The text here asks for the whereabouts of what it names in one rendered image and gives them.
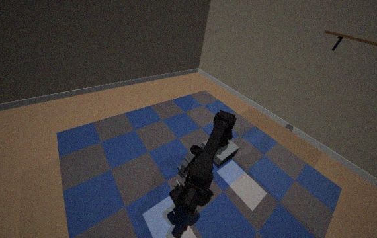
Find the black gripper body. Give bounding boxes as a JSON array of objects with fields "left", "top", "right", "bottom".
[{"left": 169, "top": 184, "right": 188, "bottom": 207}]

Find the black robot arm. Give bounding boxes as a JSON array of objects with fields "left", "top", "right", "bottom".
[{"left": 179, "top": 110, "right": 237, "bottom": 214}]

